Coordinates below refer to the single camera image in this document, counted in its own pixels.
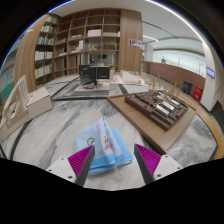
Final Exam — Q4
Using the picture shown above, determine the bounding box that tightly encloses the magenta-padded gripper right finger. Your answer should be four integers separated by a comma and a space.
133, 143, 184, 185

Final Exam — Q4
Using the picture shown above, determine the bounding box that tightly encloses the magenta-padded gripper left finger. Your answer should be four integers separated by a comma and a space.
45, 144, 96, 188

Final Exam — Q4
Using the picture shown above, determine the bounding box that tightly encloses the light blue cartoon towel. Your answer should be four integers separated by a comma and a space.
73, 117, 134, 177

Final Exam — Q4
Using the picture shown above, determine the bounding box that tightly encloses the brown model on wooden board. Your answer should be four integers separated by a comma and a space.
106, 89, 198, 155

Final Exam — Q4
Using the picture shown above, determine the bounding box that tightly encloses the white architectural model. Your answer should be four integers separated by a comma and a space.
0, 74, 54, 141

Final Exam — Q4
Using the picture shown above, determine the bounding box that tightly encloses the red bin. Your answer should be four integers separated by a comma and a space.
193, 85, 204, 103

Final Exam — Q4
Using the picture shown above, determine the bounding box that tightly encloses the dark bin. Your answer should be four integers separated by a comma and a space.
182, 80, 193, 96

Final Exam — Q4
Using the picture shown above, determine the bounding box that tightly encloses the small white building model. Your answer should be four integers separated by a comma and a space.
119, 69, 148, 86

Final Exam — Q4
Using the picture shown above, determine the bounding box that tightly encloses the glass-fronted bookshelf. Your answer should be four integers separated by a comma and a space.
0, 46, 18, 104

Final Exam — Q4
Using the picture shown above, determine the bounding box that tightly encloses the wooden shelf unit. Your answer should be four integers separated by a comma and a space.
13, 8, 144, 94

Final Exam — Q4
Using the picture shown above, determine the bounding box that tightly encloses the wall screen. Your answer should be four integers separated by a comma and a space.
205, 66, 216, 79

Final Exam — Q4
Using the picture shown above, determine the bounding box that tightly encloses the wall poster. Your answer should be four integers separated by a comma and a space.
128, 37, 144, 50

